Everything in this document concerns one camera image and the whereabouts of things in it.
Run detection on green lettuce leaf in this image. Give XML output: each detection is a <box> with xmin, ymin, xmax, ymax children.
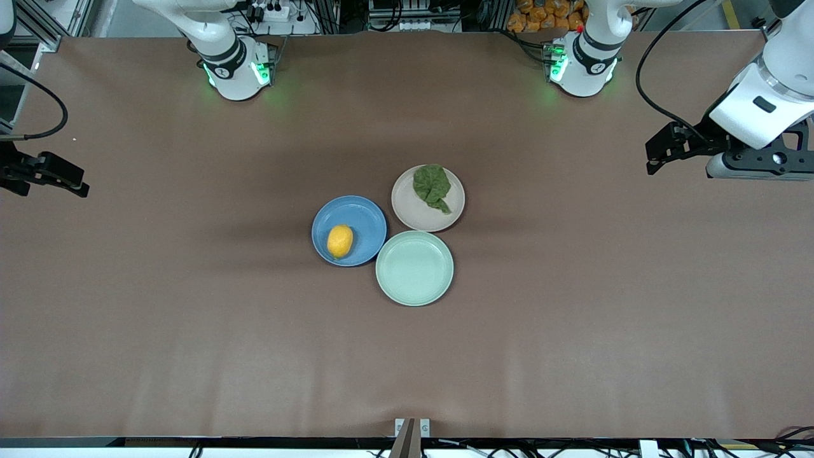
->
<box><xmin>413</xmin><ymin>164</ymin><xmax>453</xmax><ymax>215</ymax></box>

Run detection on yellow lemon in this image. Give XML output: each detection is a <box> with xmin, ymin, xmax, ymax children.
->
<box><xmin>327</xmin><ymin>225</ymin><xmax>354</xmax><ymax>260</ymax></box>

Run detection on orange snack packets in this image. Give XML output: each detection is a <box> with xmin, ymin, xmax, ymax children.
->
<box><xmin>507</xmin><ymin>0</ymin><xmax>590</xmax><ymax>34</ymax></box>

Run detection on beige plate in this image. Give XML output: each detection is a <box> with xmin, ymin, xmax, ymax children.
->
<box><xmin>391</xmin><ymin>165</ymin><xmax>466</xmax><ymax>233</ymax></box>

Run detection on white power strip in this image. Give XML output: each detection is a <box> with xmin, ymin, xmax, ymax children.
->
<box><xmin>251</xmin><ymin>0</ymin><xmax>294</xmax><ymax>24</ymax></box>

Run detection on pale green plate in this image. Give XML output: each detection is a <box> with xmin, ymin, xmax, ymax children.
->
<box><xmin>375</xmin><ymin>230</ymin><xmax>455</xmax><ymax>307</ymax></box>

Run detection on metal rack equipment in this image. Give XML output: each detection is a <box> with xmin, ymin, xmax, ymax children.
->
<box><xmin>368</xmin><ymin>0</ymin><xmax>462</xmax><ymax>32</ymax></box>

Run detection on blue plate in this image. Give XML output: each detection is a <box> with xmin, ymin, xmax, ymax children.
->
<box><xmin>311</xmin><ymin>195</ymin><xmax>388</xmax><ymax>267</ymax></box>

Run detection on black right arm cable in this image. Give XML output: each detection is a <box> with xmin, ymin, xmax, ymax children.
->
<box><xmin>0</xmin><ymin>62</ymin><xmax>69</xmax><ymax>142</ymax></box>

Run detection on black floor cable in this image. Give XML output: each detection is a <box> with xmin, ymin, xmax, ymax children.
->
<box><xmin>771</xmin><ymin>425</ymin><xmax>814</xmax><ymax>456</ymax></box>

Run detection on brown camera pole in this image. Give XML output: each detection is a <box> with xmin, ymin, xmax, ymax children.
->
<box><xmin>389</xmin><ymin>418</ymin><xmax>422</xmax><ymax>458</ymax></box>

